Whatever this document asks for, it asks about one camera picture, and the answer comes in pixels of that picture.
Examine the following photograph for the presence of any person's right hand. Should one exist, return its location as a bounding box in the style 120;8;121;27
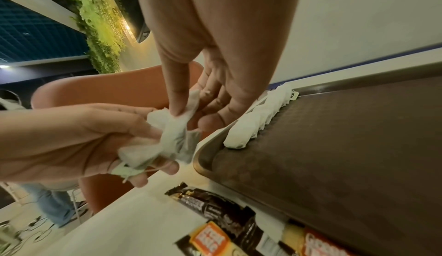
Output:
133;0;303;133

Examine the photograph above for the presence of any person's left hand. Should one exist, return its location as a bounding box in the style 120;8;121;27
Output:
0;103;180;189

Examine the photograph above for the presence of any white tea bag green tag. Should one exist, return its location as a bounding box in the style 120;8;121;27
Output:
272;82;299;105

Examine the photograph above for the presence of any row of white tea bags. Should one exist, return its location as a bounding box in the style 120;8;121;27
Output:
223;82;299;150

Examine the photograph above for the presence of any bunch of white tea bags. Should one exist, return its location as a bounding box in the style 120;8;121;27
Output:
110;89;203;182

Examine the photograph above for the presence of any brown plastic tray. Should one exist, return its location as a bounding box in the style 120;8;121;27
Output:
192;61;442;256

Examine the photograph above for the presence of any pile of coffee stick sachets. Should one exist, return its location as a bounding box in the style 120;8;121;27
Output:
164;181;346;256

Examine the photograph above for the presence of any red padded chair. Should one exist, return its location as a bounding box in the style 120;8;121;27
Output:
30;61;205;215

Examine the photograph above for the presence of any dark wall screen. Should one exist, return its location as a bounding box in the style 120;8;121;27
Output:
103;0;151;44

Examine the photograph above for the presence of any green plant wall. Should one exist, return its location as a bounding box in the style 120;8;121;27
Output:
58;0;127;74

